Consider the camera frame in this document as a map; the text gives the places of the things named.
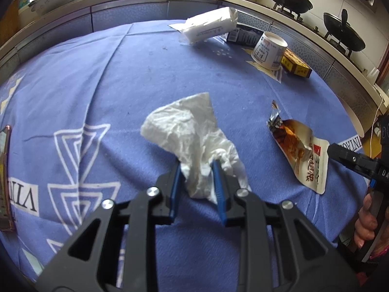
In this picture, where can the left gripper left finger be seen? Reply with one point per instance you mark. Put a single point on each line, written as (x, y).
(115, 248)

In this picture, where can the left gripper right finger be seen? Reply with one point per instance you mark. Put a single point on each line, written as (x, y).
(280, 248)

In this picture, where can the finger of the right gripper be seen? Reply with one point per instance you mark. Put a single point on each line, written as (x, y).
(358, 163)

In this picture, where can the orange snack wrapper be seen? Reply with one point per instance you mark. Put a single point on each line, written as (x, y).
(306, 154)

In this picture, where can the yellow red seasoning box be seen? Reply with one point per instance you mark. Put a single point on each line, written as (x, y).
(295, 65)

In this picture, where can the white yogurt cup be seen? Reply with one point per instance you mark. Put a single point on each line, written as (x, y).
(269, 51)

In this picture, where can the white tissue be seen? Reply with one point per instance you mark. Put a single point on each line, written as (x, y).
(188, 129)

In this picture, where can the dark blue milk carton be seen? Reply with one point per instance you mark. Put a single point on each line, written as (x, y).
(244, 36)

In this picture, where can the white tissue pack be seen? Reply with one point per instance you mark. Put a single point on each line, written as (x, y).
(210, 24)

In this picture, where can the person's right hand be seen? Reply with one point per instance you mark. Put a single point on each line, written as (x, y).
(364, 229)

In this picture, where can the smartphone in red case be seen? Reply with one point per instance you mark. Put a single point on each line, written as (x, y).
(7, 222)

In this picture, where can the black frying pan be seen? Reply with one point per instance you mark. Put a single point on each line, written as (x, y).
(340, 29)

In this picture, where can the gas stove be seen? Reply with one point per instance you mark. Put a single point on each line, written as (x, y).
(320, 31)

